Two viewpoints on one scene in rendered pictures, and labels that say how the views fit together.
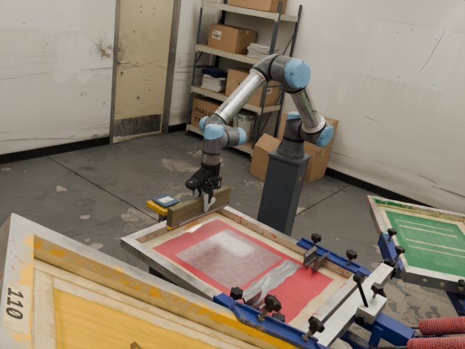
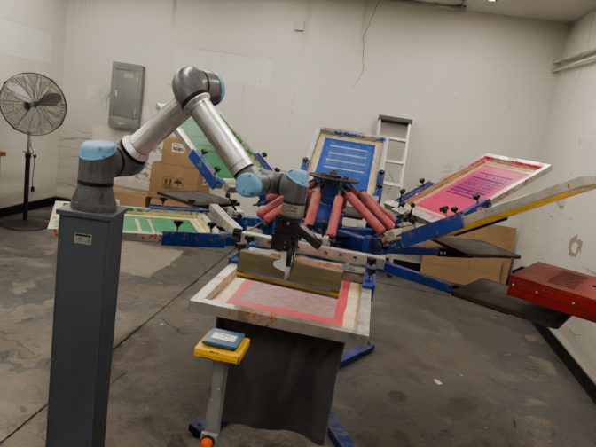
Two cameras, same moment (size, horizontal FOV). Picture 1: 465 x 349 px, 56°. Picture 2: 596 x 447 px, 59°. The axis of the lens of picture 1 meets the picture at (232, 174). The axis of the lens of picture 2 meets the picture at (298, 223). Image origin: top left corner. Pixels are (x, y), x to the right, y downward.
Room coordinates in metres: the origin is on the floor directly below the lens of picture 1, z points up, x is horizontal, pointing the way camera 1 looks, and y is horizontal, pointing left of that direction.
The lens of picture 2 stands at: (2.39, 1.62, 1.62)
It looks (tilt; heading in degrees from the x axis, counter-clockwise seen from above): 12 degrees down; 243
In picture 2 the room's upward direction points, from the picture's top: 9 degrees clockwise
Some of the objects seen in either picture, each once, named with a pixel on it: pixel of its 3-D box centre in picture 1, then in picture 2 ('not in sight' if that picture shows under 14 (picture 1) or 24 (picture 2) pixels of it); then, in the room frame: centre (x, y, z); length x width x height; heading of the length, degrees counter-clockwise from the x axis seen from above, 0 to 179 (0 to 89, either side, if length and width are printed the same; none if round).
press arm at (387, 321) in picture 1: (384, 326); not in sight; (1.15, -0.56, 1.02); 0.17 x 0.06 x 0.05; 56
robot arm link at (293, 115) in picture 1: (297, 124); (98, 160); (2.20, -0.29, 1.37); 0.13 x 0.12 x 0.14; 45
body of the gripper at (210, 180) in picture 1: (209, 176); (286, 233); (1.64, 0.09, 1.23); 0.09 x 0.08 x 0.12; 146
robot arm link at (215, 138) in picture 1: (213, 139); (295, 186); (1.63, 0.10, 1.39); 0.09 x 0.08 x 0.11; 135
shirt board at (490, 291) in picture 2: not in sight; (427, 278); (0.58, -0.37, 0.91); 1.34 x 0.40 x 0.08; 116
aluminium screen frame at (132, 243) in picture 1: (243, 260); (295, 286); (1.47, -0.10, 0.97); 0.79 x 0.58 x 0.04; 56
